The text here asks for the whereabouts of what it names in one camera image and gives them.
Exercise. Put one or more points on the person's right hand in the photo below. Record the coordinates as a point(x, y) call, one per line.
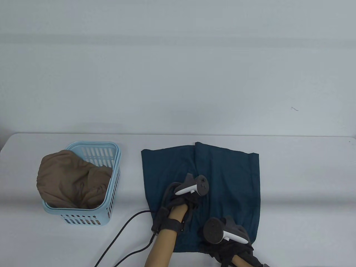
point(219, 250)

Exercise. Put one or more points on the person's left hand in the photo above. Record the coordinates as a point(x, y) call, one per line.
point(189, 200)

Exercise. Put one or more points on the dark teal shorts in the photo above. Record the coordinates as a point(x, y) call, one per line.
point(230, 180)

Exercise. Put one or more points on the person's left forearm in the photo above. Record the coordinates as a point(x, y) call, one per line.
point(164, 247)

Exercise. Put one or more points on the person's right forearm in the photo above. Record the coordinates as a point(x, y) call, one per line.
point(240, 261)

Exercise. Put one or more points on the light blue plastic basket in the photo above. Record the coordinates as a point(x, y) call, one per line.
point(115, 178)

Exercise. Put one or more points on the brown crumpled garment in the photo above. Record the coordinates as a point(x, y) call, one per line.
point(64, 178)

